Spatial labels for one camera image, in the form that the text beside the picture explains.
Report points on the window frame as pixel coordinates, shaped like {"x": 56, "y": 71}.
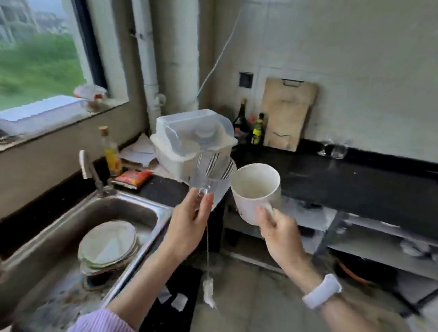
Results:
{"x": 86, "y": 26}

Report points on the clear plastic storage container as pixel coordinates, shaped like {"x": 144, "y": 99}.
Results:
{"x": 192, "y": 142}

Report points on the person's left hand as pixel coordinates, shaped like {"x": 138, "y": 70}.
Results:
{"x": 186, "y": 226}

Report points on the person's left thumb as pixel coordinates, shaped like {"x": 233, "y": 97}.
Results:
{"x": 194, "y": 204}

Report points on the metal faucet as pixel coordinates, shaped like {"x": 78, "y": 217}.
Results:
{"x": 92, "y": 174}

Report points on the person's right thumb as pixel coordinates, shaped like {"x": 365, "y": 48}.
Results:
{"x": 265, "y": 215}

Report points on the clear drinking glass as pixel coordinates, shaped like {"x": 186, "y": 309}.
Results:
{"x": 211, "y": 178}

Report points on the clear glass cup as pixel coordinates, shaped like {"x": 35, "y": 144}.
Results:
{"x": 338, "y": 150}

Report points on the person's right hand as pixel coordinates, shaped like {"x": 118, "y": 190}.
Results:
{"x": 283, "y": 240}

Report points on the stainless steel sink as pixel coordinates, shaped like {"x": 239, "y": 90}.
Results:
{"x": 69, "y": 258}

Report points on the white board on sill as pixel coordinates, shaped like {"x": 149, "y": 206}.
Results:
{"x": 36, "y": 113}

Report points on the white wristband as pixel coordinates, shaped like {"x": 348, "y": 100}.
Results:
{"x": 322, "y": 291}

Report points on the person's right forearm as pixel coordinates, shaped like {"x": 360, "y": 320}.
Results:
{"x": 343, "y": 320}

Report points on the stack of plates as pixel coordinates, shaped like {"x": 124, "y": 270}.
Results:
{"x": 108, "y": 246}

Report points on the yellow-label sauce bottle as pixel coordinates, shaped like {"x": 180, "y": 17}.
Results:
{"x": 258, "y": 130}

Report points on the white ceramic mug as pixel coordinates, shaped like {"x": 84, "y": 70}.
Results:
{"x": 254, "y": 193}

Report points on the white plastic bag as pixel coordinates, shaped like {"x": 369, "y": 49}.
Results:
{"x": 90, "y": 93}

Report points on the shelf under counter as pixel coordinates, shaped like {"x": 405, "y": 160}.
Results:
{"x": 350, "y": 240}

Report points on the black wall socket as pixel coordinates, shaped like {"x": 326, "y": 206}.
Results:
{"x": 246, "y": 80}

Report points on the white paper scrap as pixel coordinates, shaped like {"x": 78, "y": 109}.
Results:
{"x": 179, "y": 302}
{"x": 164, "y": 295}

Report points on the dark glass bottle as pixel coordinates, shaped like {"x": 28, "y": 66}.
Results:
{"x": 241, "y": 120}

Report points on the white drain pipe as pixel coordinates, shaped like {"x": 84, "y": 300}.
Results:
{"x": 145, "y": 46}

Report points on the wooden cutting board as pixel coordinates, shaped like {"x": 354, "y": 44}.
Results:
{"x": 287, "y": 114}

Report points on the person's left forearm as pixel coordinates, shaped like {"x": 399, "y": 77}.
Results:
{"x": 143, "y": 287}

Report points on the yellow oil bottle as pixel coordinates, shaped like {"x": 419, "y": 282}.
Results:
{"x": 110, "y": 152}

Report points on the white papers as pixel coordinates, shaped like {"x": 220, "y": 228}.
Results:
{"x": 140, "y": 151}

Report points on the orange snack packet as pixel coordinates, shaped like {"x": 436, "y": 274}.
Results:
{"x": 132, "y": 178}

